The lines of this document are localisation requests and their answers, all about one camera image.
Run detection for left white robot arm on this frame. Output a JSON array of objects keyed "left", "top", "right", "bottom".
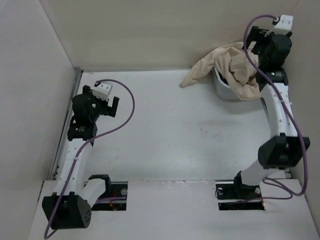
[{"left": 42, "top": 83, "right": 119, "bottom": 231}]

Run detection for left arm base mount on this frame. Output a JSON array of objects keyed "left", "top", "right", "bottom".
[{"left": 91, "top": 181, "right": 129, "bottom": 212}]

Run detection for white laundry basket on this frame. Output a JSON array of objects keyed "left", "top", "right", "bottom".
[{"left": 213, "top": 67, "right": 240, "bottom": 101}]

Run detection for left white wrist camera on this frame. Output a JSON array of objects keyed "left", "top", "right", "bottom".
[{"left": 92, "top": 81, "right": 113, "bottom": 102}]

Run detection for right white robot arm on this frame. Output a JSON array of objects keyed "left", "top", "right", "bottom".
[{"left": 231, "top": 26, "right": 310, "bottom": 200}]

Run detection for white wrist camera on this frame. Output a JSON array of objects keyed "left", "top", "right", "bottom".
[
  {"left": 92, "top": 81, "right": 113, "bottom": 102},
  {"left": 264, "top": 14, "right": 294, "bottom": 37}
]

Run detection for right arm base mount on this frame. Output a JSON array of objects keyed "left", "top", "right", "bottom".
[{"left": 215, "top": 181, "right": 265, "bottom": 211}]

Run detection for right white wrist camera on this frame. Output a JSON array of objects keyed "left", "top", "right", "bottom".
[{"left": 264, "top": 14, "right": 294, "bottom": 37}]

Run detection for beige trousers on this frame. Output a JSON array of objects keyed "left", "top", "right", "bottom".
[{"left": 180, "top": 41, "right": 261, "bottom": 101}]

